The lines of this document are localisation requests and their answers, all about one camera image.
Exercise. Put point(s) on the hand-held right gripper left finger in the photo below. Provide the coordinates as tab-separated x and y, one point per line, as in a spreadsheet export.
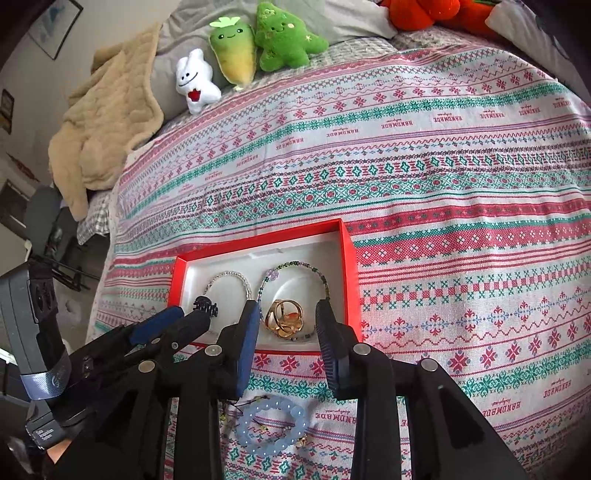
247	346

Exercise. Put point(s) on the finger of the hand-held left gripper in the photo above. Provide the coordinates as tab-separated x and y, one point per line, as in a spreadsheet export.
184	332
157	323

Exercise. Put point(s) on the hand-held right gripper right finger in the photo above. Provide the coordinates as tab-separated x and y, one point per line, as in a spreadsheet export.
328	350

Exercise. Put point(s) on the black hair clip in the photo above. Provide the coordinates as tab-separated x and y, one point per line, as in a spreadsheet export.
204	305

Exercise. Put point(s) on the red jewelry box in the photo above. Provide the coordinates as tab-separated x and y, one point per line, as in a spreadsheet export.
217	267

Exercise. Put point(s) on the small gold charm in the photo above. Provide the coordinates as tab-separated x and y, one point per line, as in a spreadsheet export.
302	442

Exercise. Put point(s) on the person's left forearm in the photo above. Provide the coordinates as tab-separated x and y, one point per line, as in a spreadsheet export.
78	466

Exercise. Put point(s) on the beige quilted blanket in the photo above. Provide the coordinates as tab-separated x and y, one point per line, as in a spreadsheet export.
106	129

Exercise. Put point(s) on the printed patterned blanket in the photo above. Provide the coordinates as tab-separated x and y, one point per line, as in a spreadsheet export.
415	161

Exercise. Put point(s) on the small framed picture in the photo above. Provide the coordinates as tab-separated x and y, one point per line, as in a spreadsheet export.
6	110

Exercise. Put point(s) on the white plush toy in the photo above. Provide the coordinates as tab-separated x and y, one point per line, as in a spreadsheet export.
196	78

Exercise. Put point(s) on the yellow-green carrot plush toy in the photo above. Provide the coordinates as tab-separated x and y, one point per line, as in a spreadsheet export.
233	50

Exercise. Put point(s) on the green tree plush toy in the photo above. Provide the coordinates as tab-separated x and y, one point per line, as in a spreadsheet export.
281	41

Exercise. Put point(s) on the red-orange plush toy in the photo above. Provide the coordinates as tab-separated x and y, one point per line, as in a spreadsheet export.
415	11

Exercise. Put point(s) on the white printed pillow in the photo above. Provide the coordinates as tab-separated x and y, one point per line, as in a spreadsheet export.
531	27

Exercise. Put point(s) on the wall poster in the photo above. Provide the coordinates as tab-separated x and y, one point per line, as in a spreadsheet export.
53	27

